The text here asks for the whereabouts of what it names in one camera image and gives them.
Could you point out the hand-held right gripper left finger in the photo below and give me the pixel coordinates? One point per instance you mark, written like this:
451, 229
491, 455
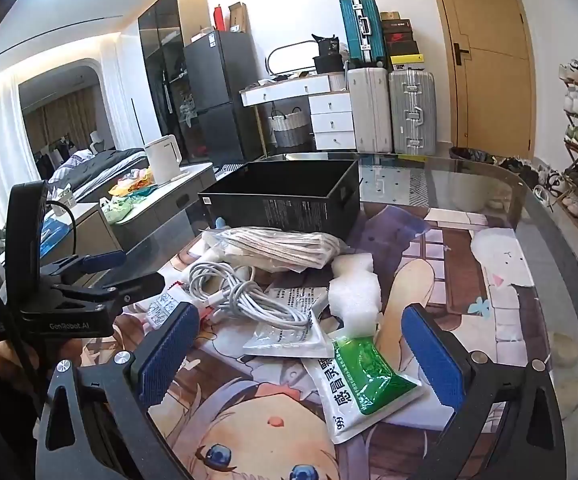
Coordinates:
169, 355

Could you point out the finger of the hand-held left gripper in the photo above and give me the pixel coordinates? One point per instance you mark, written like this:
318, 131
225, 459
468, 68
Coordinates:
134, 285
101, 261

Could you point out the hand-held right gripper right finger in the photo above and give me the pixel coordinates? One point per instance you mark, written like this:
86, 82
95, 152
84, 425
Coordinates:
431, 360

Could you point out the small packet with red label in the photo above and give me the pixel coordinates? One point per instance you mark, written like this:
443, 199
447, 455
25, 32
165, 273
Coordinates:
169, 307

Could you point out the green medicine packet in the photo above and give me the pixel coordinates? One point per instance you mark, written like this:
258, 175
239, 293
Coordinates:
369, 375

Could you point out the white foam piece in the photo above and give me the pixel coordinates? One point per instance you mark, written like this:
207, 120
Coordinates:
354, 290

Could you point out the white soft toy blue tip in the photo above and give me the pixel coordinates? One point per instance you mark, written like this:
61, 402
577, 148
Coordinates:
219, 224

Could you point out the clear plastic pouch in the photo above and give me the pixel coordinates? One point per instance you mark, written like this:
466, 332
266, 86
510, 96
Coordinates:
289, 337

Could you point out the bag of white shoelaces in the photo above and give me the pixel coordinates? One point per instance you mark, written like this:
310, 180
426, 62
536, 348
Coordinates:
279, 247

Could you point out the black cardboard box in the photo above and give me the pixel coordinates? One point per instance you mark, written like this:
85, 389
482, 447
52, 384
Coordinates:
289, 205

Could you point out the person's left hand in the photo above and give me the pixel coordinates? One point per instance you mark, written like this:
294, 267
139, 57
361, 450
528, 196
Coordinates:
11, 357

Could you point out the beige side cabinet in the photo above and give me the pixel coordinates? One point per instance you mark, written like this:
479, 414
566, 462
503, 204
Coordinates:
89, 235

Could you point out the green cloth item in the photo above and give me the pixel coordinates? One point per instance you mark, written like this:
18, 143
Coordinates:
121, 207

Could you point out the colourful snack packets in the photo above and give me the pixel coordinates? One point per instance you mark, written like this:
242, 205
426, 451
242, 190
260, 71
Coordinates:
131, 182

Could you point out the white low table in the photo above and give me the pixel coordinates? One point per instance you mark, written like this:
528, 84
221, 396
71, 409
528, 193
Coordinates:
169, 200

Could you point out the bed with dark bedding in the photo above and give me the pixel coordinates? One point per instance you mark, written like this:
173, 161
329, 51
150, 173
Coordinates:
101, 167

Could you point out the printed cartoon table mat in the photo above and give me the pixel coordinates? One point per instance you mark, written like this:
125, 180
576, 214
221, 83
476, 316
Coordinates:
269, 410

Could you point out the white electric kettle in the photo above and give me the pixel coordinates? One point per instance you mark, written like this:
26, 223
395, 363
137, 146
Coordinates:
164, 157

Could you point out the brown curtain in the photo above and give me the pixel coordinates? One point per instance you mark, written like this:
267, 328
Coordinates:
69, 115

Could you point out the trash bin with black bag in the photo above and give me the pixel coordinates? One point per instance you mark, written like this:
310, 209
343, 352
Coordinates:
469, 180

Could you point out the dark grey refrigerator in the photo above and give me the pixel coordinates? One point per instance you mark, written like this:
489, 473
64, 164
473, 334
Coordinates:
224, 90

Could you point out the black glass cabinet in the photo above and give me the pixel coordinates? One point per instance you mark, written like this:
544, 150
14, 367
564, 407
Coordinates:
164, 60

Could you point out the grey and white basket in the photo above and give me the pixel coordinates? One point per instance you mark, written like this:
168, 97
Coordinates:
291, 127

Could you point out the silver suitcase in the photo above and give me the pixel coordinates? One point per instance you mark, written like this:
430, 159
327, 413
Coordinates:
411, 112

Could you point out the white dressing table with drawers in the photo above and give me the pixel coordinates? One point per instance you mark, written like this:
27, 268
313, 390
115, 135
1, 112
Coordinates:
319, 110

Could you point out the white suitcase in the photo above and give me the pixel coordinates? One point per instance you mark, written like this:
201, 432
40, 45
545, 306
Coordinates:
369, 110

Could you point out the oval mirror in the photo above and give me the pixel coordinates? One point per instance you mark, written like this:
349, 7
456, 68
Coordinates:
294, 57

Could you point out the brown cardboard box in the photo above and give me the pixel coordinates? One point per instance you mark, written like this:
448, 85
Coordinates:
238, 17

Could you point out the black bag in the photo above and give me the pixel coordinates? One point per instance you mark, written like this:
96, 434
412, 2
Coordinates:
328, 55

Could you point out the wooden door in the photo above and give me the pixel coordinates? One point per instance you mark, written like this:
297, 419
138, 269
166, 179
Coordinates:
489, 60

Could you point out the stack of shoe boxes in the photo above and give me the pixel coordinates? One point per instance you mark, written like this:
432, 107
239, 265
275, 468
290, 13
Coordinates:
401, 40

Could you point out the teal suitcase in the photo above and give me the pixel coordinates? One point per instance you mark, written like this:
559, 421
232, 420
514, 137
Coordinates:
361, 30

